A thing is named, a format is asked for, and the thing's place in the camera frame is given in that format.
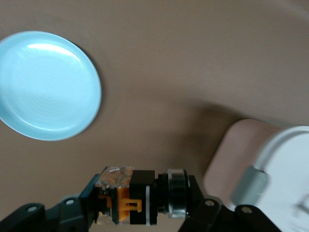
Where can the white lidded storage box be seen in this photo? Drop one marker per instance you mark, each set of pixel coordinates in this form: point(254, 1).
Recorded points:
point(285, 157)

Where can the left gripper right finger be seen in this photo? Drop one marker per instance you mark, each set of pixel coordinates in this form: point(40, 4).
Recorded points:
point(207, 217)

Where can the light blue round plate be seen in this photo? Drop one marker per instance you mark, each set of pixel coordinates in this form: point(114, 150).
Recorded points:
point(48, 84)

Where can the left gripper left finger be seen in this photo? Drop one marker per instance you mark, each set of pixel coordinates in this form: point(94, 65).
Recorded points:
point(72, 212)

